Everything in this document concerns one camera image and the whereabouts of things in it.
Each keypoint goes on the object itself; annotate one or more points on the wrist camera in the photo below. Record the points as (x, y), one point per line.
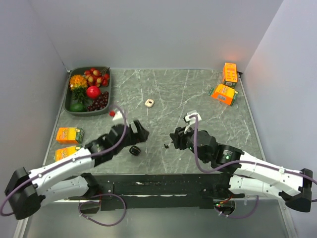
(191, 118)
(117, 117)

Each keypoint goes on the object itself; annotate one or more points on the orange juice box left upper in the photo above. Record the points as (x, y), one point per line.
(70, 135)

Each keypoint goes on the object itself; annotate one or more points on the green avocado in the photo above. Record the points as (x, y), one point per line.
(77, 107)

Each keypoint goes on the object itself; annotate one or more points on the beige earbud charging case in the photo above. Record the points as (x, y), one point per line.
(149, 103)

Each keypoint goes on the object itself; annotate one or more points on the orange juice box left lower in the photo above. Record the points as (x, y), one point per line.
(66, 151)

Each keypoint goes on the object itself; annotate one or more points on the red lychee bunch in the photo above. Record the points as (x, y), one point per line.
(98, 77)

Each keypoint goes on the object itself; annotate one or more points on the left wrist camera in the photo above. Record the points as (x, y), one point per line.
(117, 117)

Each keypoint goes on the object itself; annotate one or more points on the red apple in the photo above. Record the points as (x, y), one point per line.
(93, 92)

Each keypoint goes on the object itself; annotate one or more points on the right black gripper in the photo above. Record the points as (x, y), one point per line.
(179, 136)

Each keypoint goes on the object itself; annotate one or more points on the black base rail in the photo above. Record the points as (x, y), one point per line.
(160, 190)

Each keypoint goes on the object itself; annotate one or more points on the grey fruit tray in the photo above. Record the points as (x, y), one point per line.
(68, 101)

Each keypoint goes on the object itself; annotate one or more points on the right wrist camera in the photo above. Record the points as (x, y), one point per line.
(191, 118)

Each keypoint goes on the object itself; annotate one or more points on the orange pineapple toy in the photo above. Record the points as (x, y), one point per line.
(78, 86)

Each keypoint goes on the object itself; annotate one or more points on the orange juice box tilted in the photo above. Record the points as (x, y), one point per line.
(224, 94)

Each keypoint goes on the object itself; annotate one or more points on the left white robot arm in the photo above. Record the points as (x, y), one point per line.
(28, 191)

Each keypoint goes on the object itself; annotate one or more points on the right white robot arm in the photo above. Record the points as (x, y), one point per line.
(248, 174)

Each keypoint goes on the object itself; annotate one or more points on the dark grape bunch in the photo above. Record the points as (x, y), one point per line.
(99, 103)

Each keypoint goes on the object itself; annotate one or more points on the black earbud charging case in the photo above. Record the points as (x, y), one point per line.
(135, 150)

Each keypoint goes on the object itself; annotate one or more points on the orange juice box far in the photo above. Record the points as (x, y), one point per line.
(229, 75)

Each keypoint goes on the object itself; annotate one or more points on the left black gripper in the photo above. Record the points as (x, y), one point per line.
(141, 135)

